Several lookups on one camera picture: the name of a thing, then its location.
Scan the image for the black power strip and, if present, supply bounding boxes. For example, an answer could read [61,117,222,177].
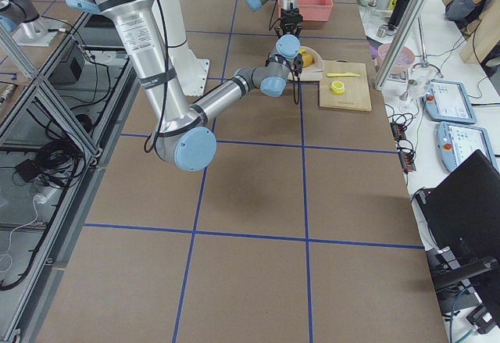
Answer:
[390,122,416,173]

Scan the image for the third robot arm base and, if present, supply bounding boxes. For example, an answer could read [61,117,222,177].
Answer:
[1,0,66,47]

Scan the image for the yellow plastic knife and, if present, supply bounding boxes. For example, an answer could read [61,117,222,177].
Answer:
[326,72,361,78]

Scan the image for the aluminium frame post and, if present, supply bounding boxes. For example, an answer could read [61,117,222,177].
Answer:
[373,0,427,91]

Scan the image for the pink bowl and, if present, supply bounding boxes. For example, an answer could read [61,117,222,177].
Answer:
[376,43,416,75]

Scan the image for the beige plastic dustpan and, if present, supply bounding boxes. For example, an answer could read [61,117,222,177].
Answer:
[287,46,324,82]

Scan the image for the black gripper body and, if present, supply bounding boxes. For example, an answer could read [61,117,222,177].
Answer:
[277,8,303,37]

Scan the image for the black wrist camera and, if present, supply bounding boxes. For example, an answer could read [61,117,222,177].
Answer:
[291,54,303,77]

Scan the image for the yellow toy corn cob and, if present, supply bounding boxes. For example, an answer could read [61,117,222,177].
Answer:
[299,48,314,68]

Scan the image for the lower teach pendant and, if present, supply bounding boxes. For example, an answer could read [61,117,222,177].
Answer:
[437,122,498,172]

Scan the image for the teach pendant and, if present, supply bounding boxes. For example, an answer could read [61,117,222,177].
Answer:
[437,122,498,172]
[421,80,477,124]

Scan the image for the black box under table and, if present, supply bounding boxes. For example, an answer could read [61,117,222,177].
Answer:
[48,42,84,84]

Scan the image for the black bottle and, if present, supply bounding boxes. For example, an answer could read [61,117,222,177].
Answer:
[387,0,409,29]

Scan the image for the metal cup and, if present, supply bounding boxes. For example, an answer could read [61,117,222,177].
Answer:
[377,24,395,38]

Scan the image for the yellow lemon slices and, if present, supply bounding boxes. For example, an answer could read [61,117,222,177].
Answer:
[330,80,345,95]

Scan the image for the upper teach pendant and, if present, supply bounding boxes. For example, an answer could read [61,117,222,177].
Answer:
[421,80,477,124]

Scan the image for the black laptop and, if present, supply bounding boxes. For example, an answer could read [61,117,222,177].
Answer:
[416,150,499,259]

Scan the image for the bamboo cutting board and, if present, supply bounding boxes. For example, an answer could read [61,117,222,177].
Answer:
[319,60,372,112]

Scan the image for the pink plastic bin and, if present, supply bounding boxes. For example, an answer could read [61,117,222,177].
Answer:
[277,0,333,22]

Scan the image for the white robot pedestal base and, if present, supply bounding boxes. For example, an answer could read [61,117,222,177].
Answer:
[152,0,209,96]

